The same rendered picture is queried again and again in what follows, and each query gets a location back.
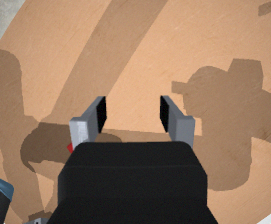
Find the red block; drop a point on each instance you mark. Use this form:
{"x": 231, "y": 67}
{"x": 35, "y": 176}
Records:
{"x": 70, "y": 147}

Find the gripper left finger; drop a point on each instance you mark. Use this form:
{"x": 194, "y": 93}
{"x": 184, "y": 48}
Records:
{"x": 86, "y": 127}

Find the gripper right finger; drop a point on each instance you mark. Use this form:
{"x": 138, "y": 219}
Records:
{"x": 180, "y": 127}

